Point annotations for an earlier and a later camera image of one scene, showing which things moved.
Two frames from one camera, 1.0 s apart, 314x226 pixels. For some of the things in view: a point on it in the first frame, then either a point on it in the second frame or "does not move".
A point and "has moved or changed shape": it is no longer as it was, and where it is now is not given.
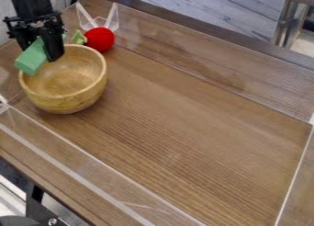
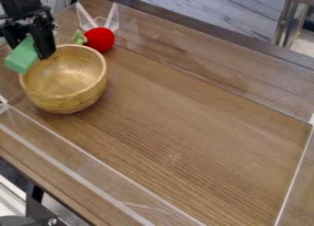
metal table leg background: x=292 y=23 does not move
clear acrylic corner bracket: x=89 y=23 does not move
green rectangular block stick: x=34 y=58 has moved or changed shape
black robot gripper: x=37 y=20 → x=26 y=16
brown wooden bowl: x=67 y=84 does not move
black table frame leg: x=37 y=210 does not move
